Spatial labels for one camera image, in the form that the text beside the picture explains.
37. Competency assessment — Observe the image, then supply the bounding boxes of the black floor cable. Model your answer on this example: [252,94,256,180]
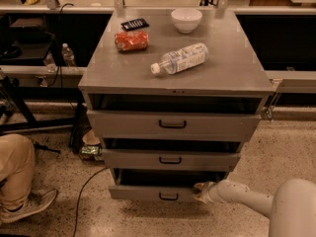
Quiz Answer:
[72,167,109,237]

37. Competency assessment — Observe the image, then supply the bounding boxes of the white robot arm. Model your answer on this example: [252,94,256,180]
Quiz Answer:
[194,179,316,237]

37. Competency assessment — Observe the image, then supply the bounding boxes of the grey middle drawer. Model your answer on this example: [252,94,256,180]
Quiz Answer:
[102,149,240,172]

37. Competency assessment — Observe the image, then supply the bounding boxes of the grey bottom drawer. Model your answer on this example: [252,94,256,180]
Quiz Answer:
[109,169,227,202]

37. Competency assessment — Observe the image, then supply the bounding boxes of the black hanging cable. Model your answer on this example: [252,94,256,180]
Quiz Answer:
[48,2,75,87]

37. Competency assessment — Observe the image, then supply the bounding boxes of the grey top drawer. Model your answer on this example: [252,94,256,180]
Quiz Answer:
[87,111,261,142]

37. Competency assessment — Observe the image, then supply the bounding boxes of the black handheld tool on floor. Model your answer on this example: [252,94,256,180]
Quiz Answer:
[34,143,61,154]

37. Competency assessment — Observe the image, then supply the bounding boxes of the black metal stand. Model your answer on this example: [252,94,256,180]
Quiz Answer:
[0,67,83,133]

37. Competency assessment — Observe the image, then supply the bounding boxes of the grey sneaker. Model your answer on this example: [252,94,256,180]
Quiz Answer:
[0,189,58,223]

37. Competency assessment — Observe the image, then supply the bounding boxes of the grey metal drawer cabinet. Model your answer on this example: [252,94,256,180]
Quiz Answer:
[79,10,273,194]

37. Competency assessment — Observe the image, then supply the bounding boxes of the orange crushed soda can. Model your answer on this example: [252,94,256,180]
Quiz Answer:
[115,32,149,51]

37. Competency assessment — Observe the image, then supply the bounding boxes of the black snack packet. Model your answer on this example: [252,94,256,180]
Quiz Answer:
[121,18,149,32]

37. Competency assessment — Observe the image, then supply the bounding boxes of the grey drawer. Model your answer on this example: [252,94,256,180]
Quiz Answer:
[102,149,240,172]
[109,169,227,202]
[87,111,261,142]

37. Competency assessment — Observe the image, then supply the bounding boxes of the clear plastic water bottle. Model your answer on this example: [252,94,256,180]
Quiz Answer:
[150,42,208,75]

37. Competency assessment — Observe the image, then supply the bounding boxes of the small water bottle background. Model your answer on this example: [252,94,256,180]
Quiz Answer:
[61,43,76,67]

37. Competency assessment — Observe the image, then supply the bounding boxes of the white ceramic bowl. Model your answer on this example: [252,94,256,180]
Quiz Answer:
[171,8,202,34]

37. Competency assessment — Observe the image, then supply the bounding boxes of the person leg khaki trousers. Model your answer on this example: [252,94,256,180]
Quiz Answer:
[0,134,36,210]

